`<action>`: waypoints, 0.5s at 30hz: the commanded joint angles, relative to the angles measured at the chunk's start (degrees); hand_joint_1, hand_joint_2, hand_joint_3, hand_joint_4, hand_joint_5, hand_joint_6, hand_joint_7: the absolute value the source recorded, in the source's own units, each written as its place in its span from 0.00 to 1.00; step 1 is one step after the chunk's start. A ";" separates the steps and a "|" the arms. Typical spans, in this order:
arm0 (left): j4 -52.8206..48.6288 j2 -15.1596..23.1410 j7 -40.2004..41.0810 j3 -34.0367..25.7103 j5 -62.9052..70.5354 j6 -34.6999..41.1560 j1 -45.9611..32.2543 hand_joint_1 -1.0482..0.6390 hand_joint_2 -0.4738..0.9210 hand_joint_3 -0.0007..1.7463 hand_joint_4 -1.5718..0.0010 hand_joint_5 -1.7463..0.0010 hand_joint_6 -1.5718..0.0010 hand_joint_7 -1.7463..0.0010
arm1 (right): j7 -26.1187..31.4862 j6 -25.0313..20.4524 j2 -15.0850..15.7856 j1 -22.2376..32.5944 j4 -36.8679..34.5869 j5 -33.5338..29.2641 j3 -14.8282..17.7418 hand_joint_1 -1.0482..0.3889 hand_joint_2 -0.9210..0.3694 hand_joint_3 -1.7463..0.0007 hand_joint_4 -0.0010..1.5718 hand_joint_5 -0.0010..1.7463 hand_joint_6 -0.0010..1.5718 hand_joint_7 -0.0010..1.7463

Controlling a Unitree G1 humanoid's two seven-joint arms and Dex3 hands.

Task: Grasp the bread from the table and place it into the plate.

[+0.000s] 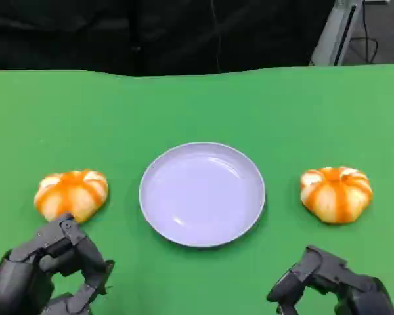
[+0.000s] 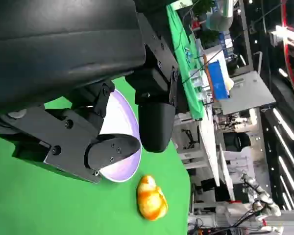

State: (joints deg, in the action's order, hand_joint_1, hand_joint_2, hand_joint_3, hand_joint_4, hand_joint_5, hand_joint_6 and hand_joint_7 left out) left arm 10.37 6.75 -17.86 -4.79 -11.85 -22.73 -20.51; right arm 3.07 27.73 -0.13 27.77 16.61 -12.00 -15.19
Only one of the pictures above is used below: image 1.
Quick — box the black backdrop curtain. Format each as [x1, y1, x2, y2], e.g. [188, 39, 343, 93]
[0, 0, 336, 77]

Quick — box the lilac plate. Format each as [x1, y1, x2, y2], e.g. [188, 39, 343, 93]
[139, 141, 267, 248]

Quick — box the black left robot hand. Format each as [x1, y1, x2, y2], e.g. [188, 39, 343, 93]
[0, 212, 116, 315]

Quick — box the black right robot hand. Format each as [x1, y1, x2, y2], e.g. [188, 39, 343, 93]
[265, 245, 394, 315]

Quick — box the grey metal stand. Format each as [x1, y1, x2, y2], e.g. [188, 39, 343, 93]
[310, 0, 362, 66]

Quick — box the black looped floor cable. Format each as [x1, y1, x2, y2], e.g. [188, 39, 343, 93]
[349, 0, 380, 65]

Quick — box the green table cloth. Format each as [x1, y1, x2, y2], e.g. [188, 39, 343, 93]
[0, 62, 394, 315]

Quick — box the orange and white bread roll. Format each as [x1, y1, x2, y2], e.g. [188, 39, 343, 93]
[33, 169, 109, 225]
[299, 166, 373, 225]

